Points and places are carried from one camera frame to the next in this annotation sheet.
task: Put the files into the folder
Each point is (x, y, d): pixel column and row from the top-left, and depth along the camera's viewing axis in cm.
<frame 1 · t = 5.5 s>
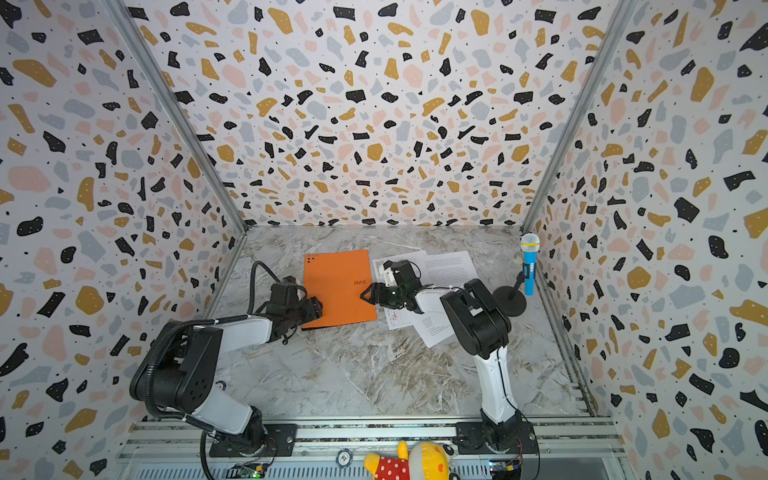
left hand: (314, 303, 95), fingers open
right hand: (361, 293, 96), fingers open
orange folder black inside: (337, 279, 108), on the table
printed paper sheet top: (443, 270, 113), on the table
printed paper sheet with diagram: (400, 318, 98), on the table
blue toy microphone: (530, 244, 83), point 28 cm above the table

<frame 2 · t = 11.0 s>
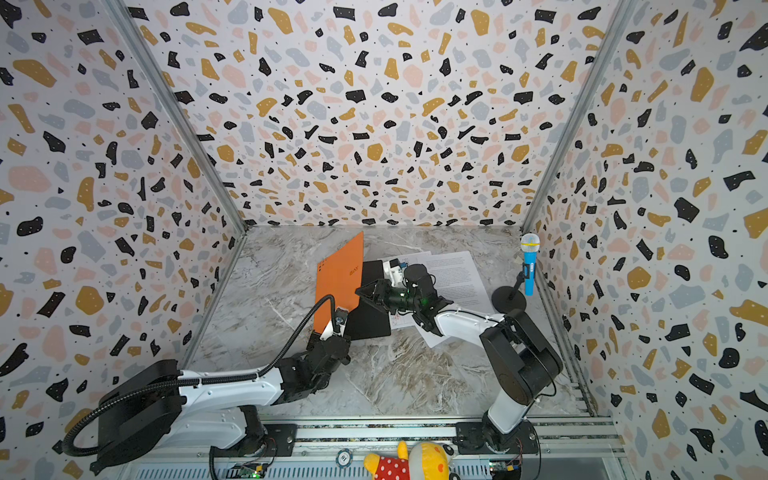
left hand: (338, 320, 83), fingers closed
right hand: (353, 292, 79), fingers open
orange folder black inside: (340, 274, 93), point 14 cm above the table
the other named things where they were.

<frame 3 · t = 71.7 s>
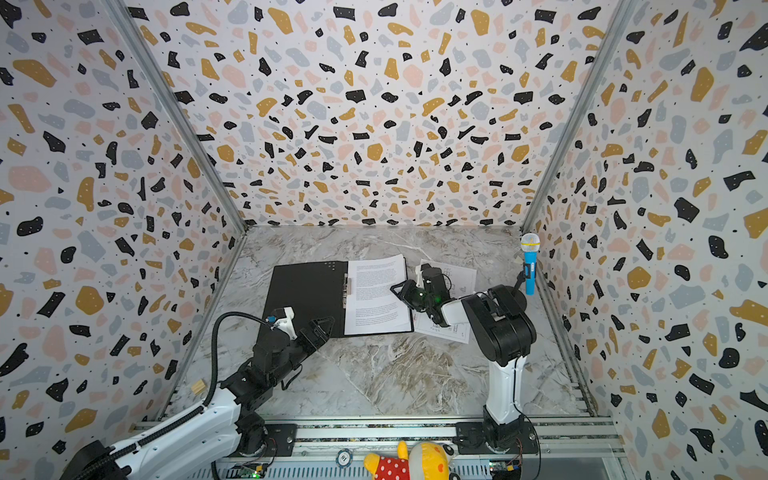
left hand: (327, 322, 80), fingers open
right hand: (387, 285, 96), fingers open
orange folder black inside: (312, 294, 102), point 2 cm above the table
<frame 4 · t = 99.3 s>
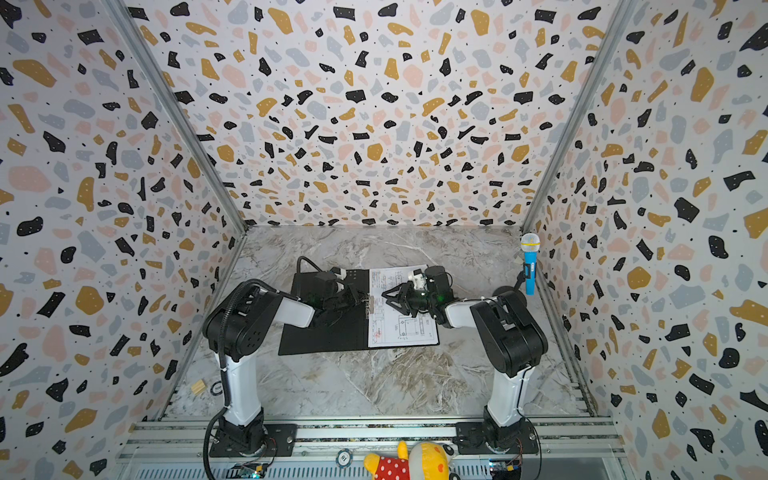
left hand: (369, 289, 98), fingers closed
right hand: (378, 293, 88), fingers open
orange folder black inside: (349, 331, 94), on the table
printed paper sheet with diagram: (387, 325, 96), on the table
the other named things where they were.

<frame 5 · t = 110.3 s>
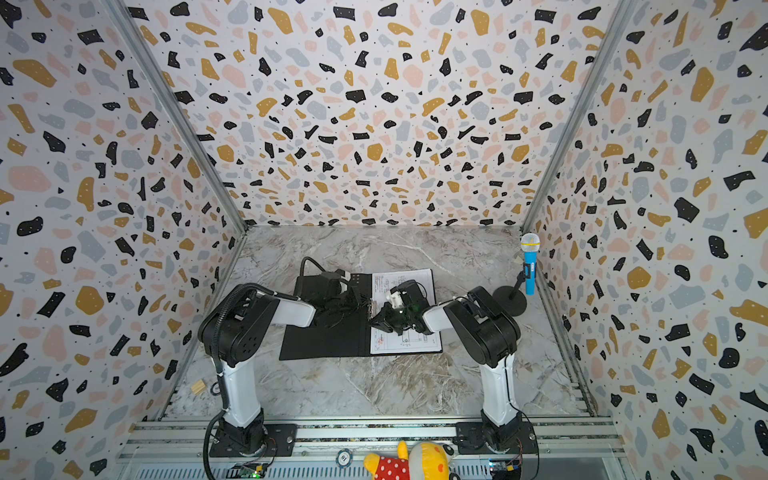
left hand: (371, 294, 97), fingers closed
right hand: (364, 318, 92), fingers closed
